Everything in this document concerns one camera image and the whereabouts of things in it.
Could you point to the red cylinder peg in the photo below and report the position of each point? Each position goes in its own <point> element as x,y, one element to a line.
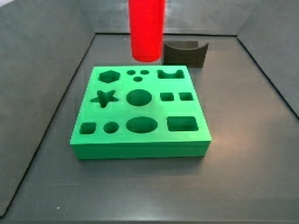
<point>147,27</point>

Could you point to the green shape sorter block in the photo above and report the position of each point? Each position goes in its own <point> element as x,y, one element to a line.
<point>141,113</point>

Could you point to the black curved cradle block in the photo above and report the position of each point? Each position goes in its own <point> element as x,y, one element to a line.
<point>185,53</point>

